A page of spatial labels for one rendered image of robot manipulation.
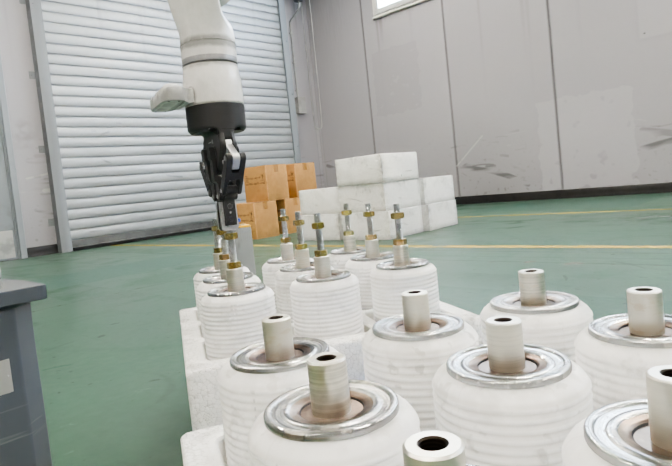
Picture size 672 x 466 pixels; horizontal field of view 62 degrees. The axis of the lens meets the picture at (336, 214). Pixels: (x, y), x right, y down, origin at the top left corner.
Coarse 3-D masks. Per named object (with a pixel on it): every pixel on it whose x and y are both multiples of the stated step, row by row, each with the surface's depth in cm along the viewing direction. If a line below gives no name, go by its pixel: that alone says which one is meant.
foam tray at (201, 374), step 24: (192, 312) 97; (456, 312) 78; (192, 336) 80; (360, 336) 71; (480, 336) 75; (192, 360) 68; (216, 360) 67; (360, 360) 70; (192, 384) 64; (216, 384) 65; (192, 408) 64; (216, 408) 65
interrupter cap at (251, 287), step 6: (252, 282) 76; (258, 282) 75; (216, 288) 74; (222, 288) 74; (246, 288) 74; (252, 288) 72; (258, 288) 71; (264, 288) 72; (210, 294) 70; (216, 294) 70; (222, 294) 69; (228, 294) 69; (234, 294) 69; (240, 294) 69
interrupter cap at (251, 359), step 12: (252, 348) 44; (264, 348) 44; (300, 348) 43; (312, 348) 42; (324, 348) 42; (240, 360) 41; (252, 360) 41; (264, 360) 42; (288, 360) 40; (300, 360) 40; (252, 372) 39; (264, 372) 38; (276, 372) 38
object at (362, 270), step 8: (352, 264) 88; (360, 264) 87; (368, 264) 87; (376, 264) 86; (352, 272) 88; (360, 272) 87; (368, 272) 86; (360, 280) 87; (368, 280) 87; (360, 288) 87; (368, 288) 87; (360, 296) 87; (368, 296) 87; (368, 304) 87
